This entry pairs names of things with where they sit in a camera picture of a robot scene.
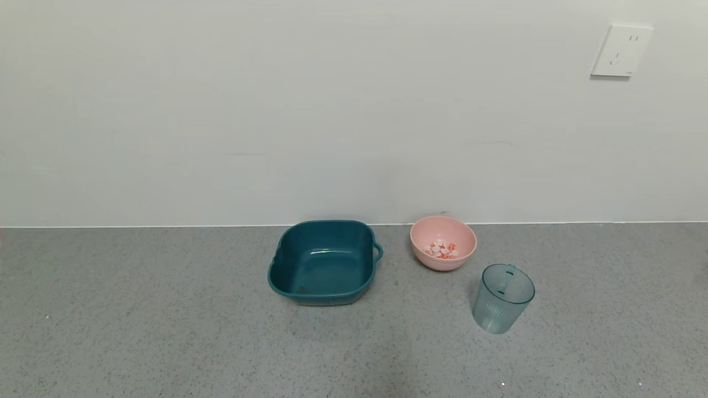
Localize translucent blue ribbed plastic cup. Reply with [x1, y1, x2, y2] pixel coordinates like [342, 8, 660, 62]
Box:
[472, 263, 536, 335]

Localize pile of pink-white solid pieces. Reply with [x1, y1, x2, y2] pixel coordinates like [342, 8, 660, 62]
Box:
[424, 239, 459, 260]

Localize teal square plastic basin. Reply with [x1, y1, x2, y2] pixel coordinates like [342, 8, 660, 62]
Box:
[268, 220, 384, 306]

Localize pink ribbed bowl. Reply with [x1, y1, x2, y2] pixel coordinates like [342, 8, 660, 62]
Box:
[410, 216, 477, 271]

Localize white wall power socket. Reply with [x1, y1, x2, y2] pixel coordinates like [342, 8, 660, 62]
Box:
[590, 24, 654, 78]

